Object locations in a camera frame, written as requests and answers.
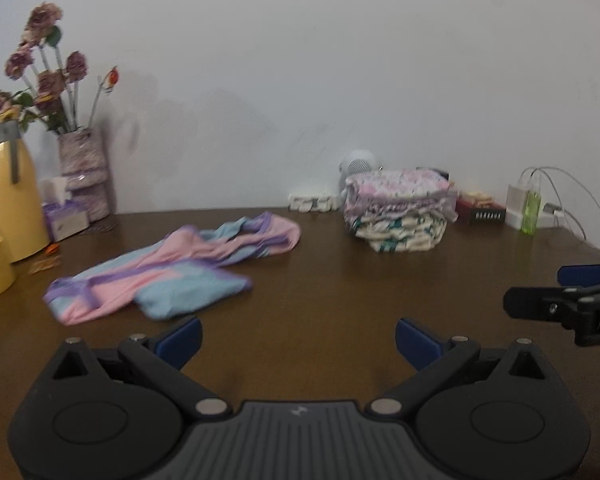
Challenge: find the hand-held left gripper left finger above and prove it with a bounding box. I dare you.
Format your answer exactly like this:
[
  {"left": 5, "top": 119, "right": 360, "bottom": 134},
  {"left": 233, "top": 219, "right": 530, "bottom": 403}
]
[{"left": 35, "top": 316, "right": 231, "bottom": 418}]

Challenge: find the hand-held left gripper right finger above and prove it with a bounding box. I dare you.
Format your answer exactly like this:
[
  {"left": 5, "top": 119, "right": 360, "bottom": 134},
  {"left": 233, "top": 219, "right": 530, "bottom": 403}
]
[{"left": 367, "top": 317, "right": 561, "bottom": 418}]

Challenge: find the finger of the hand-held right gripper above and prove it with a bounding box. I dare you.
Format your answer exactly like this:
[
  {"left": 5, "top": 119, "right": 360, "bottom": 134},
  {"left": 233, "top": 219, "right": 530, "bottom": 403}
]
[
  {"left": 557, "top": 260, "right": 600, "bottom": 289},
  {"left": 503, "top": 280, "right": 600, "bottom": 347}
]

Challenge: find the pink and blue garment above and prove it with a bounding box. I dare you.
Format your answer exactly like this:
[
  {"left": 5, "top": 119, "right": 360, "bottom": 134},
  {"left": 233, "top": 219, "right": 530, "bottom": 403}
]
[{"left": 42, "top": 211, "right": 302, "bottom": 325}]

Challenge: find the pink floral garment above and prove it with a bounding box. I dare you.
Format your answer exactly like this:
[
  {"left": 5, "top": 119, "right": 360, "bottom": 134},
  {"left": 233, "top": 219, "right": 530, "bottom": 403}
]
[{"left": 343, "top": 169, "right": 460, "bottom": 226}]

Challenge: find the green liquid bottle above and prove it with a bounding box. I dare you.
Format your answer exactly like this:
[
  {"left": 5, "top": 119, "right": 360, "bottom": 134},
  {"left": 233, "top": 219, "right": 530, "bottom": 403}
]
[{"left": 521, "top": 185, "right": 543, "bottom": 236}]

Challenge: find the cream teal floral garment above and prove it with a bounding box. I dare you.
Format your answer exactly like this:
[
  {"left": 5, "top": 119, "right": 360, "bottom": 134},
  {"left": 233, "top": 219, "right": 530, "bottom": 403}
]
[{"left": 352, "top": 207, "right": 448, "bottom": 253}]

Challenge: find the red box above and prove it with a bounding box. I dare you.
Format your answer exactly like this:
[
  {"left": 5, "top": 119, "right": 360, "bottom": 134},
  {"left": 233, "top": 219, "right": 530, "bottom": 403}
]
[{"left": 454, "top": 190, "right": 496, "bottom": 222}]

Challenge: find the orange wrapper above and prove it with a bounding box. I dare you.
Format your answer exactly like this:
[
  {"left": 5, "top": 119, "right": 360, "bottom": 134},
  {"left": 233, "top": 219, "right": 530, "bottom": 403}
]
[{"left": 27, "top": 242, "right": 63, "bottom": 275}]

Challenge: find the purple tissue box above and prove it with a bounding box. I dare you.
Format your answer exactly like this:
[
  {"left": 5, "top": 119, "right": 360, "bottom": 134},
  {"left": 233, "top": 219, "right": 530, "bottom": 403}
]
[{"left": 41, "top": 177, "right": 91, "bottom": 242}]

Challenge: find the white power strip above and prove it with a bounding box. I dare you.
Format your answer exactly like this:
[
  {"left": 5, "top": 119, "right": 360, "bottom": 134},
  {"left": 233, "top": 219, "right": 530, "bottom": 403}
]
[{"left": 287, "top": 192, "right": 343, "bottom": 213}]

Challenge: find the white round speaker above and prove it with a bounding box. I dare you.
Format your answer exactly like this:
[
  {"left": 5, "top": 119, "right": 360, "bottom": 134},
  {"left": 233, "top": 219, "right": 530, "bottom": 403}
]
[{"left": 339, "top": 150, "right": 378, "bottom": 196}]

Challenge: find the yellow thermos jug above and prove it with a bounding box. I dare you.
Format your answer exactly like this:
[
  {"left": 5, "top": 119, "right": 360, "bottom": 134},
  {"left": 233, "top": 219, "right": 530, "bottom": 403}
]
[{"left": 0, "top": 107, "right": 51, "bottom": 263}]

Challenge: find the red ornament stick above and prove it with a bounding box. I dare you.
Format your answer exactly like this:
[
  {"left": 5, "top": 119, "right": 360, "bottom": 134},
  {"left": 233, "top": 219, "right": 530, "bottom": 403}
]
[{"left": 87, "top": 66, "right": 120, "bottom": 131}]

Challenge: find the bunch of dried roses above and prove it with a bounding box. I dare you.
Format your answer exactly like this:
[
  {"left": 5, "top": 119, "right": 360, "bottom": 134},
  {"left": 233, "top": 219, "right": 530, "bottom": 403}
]
[{"left": 0, "top": 2, "right": 90, "bottom": 136}]

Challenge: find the grey cable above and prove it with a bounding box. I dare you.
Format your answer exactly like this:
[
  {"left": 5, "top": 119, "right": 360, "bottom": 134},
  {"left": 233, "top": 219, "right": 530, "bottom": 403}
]
[{"left": 542, "top": 167, "right": 600, "bottom": 257}]

